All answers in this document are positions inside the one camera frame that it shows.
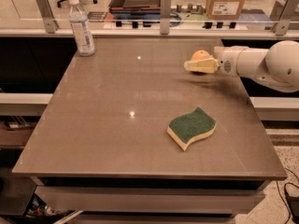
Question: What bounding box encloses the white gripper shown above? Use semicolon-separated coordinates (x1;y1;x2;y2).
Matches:
184;46;247;77

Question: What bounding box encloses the orange fruit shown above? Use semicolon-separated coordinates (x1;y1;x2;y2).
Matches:
192;50;210;60

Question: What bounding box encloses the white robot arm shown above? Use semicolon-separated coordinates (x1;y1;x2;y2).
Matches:
184;40;299;92

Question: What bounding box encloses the clear plastic water bottle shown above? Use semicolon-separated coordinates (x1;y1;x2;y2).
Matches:
68;0;95;56

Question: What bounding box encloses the cardboard box with label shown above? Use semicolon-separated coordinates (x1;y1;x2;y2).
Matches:
206;0;245;20

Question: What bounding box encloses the green and yellow sponge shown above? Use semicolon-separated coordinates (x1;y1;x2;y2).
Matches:
167;107;216;151

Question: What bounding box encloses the black power adapter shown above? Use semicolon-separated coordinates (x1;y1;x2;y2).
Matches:
286;195;299;224

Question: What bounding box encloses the grey table drawer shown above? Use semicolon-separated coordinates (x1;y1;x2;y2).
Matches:
36;187;264;215

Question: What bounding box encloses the middle metal glass bracket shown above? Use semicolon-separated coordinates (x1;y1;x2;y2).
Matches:
160;0;171;35

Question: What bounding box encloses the metal glass bracket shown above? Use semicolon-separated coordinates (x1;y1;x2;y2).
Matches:
273;0;299;36
160;0;171;35
36;0;59;34

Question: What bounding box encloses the right metal glass bracket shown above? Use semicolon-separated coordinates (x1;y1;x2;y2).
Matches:
273;0;299;36

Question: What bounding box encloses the black cable on floor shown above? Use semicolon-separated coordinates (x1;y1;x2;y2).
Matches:
276;167;299;224

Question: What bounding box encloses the left metal glass bracket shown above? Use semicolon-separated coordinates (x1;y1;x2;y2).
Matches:
36;0;59;34

